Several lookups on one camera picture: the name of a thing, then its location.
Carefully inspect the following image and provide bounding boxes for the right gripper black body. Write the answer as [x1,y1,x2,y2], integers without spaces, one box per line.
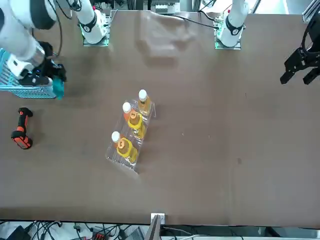
[18,41,55,87]

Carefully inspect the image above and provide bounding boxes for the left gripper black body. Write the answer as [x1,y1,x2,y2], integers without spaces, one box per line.
[301,15,320,70]

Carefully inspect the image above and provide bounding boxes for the teal potato chips bag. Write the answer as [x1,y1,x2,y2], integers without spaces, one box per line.
[52,76,66,101]

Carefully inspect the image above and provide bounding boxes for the orange black barcode scanner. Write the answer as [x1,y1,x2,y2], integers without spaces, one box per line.
[10,107,34,151]

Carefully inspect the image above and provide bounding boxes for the light blue plastic basket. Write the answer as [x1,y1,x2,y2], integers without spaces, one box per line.
[0,48,57,100]

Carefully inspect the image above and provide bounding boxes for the clear acrylic tiered shelf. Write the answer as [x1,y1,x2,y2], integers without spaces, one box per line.
[104,98,157,175]

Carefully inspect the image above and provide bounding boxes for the aluminium corner profile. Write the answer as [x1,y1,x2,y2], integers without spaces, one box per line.
[301,0,318,24]

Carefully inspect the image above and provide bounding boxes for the orange juice bottle white cap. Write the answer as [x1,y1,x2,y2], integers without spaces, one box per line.
[111,131,122,151]
[121,101,133,124]

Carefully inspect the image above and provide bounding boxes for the pale yellow drink bottle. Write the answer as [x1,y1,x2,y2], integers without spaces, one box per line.
[136,89,153,117]

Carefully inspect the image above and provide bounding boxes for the yellow label bottle orange cap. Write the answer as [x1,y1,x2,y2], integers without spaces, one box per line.
[127,111,147,140]
[116,137,139,164]

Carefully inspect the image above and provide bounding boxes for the grey electrical box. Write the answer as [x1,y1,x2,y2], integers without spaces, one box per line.
[152,0,180,14]

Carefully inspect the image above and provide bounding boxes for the black power adapter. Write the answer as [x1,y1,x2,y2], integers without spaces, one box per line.
[4,224,29,240]

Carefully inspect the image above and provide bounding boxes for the black table power cable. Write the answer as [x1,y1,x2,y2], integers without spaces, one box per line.
[159,13,219,30]

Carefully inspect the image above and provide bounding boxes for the aluminium frame post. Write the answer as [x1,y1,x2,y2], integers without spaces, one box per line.
[144,212,166,240]

